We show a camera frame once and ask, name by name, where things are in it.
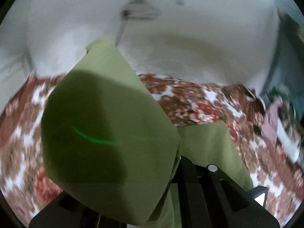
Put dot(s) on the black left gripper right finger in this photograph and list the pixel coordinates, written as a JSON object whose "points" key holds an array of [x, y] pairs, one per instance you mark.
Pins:
{"points": [[208, 197]]}

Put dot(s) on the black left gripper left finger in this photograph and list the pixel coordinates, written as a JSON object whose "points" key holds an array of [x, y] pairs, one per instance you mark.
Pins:
{"points": [[66, 212]]}

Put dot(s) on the olive green hooded jacket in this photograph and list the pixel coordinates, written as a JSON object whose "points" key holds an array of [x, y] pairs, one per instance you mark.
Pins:
{"points": [[109, 144]]}

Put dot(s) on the floral brown white bed blanket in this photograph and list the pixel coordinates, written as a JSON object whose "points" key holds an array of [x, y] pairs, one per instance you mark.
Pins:
{"points": [[27, 189]]}

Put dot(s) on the white cloth on pile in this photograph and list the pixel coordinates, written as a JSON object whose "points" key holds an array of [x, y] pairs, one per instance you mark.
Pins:
{"points": [[290, 147]]}

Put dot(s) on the pink cloth on pile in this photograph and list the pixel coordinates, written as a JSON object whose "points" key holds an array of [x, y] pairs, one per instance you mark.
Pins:
{"points": [[270, 123]]}

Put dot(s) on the white panelled door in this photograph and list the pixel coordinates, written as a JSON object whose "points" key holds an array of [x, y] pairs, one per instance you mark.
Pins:
{"points": [[14, 74]]}

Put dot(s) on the white wall power strip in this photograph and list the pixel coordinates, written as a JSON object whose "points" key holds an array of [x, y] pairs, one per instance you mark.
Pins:
{"points": [[144, 12]]}

